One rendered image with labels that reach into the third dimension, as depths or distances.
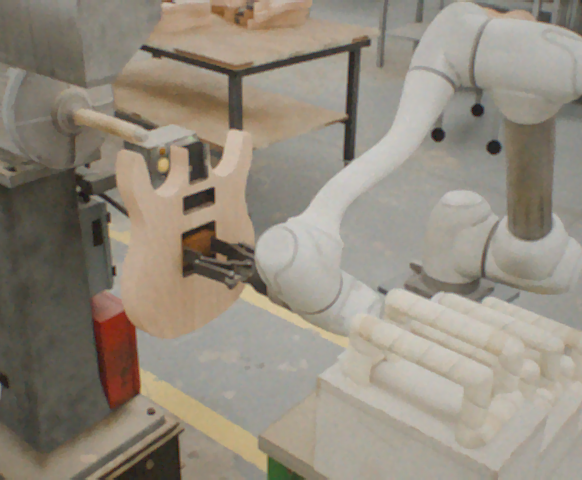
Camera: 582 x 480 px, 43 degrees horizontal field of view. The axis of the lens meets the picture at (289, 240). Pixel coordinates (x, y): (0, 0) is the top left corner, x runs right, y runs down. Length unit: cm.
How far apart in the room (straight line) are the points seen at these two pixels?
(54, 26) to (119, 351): 109
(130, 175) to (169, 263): 21
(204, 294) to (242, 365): 133
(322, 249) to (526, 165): 59
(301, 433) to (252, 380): 162
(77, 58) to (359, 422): 73
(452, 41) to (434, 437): 79
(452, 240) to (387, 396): 95
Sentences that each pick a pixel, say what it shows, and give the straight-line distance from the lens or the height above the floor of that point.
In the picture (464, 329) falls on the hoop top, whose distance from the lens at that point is 98.
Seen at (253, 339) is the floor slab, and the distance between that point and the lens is 303.
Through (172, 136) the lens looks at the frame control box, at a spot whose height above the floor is 112.
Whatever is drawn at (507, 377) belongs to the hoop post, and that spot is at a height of 116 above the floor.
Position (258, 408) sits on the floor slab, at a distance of 270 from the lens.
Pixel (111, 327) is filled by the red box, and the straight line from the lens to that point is 210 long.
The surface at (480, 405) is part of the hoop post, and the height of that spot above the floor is 117.
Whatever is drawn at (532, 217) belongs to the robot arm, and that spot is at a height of 103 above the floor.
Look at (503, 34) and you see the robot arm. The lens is 146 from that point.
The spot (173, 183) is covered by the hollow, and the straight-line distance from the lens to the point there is 147.
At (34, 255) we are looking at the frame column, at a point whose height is 87.
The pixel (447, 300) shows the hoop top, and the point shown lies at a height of 113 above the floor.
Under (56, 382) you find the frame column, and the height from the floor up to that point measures 49.
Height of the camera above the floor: 174
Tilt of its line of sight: 27 degrees down
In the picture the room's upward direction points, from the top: 1 degrees clockwise
